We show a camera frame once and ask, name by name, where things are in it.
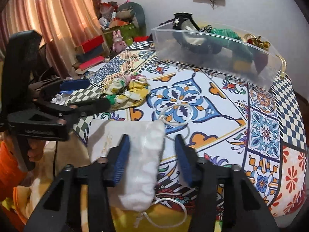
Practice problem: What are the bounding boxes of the yellow floral scrunchie cloth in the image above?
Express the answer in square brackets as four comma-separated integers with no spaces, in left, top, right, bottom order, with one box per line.
[100,72,151,111]

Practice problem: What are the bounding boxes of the white fluffy drawstring pouch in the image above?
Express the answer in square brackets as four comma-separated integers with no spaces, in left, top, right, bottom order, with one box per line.
[87,118,189,229]

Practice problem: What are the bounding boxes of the white bag black straps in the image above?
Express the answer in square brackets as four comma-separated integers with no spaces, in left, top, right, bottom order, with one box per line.
[172,12,223,55]

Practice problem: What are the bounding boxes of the green yellow sponge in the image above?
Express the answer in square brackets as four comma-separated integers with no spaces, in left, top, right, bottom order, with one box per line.
[232,59,251,74]

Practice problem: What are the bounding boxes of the red knitted pouch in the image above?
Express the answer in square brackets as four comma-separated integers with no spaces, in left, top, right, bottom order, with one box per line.
[254,51,268,74]

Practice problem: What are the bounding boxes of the clear plastic storage bin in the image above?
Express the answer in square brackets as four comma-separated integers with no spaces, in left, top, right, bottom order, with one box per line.
[151,23,286,91]

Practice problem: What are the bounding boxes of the green knitted cloth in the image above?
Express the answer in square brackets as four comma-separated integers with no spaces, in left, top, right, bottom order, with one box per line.
[209,27,254,62]

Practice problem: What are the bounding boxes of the hand with orange sleeve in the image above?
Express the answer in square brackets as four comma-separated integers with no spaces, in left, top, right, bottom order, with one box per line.
[27,139,46,162]

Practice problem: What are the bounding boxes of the red box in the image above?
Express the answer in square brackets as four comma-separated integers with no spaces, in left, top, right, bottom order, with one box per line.
[75,35,104,54]

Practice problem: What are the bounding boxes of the orange pink curtain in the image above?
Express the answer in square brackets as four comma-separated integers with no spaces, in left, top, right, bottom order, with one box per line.
[1,0,102,78]

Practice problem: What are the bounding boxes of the pink rabbit doll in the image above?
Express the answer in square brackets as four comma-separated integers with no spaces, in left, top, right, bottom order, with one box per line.
[112,30,127,53]

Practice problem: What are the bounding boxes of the patterned colourful table mat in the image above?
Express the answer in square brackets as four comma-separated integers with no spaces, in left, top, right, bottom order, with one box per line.
[65,41,307,216]

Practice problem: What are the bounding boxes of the green storage basket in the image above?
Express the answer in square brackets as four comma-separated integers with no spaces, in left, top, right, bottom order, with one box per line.
[102,23,143,48]

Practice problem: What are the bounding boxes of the grey green plush toy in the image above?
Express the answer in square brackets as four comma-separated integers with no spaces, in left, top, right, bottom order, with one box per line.
[116,2,147,36]

